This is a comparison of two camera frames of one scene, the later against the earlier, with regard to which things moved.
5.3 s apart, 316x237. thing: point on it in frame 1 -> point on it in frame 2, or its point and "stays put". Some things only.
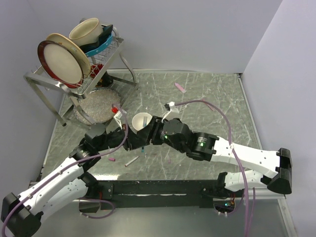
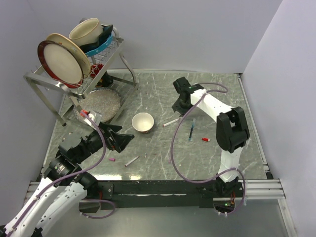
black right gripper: [152, 130] -> [176, 106]
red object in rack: [95, 68] stays put
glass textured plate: [98, 104] stays put
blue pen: [144, 124] -> [192, 128]
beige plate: [81, 56] stays put
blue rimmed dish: [104, 39] stays put
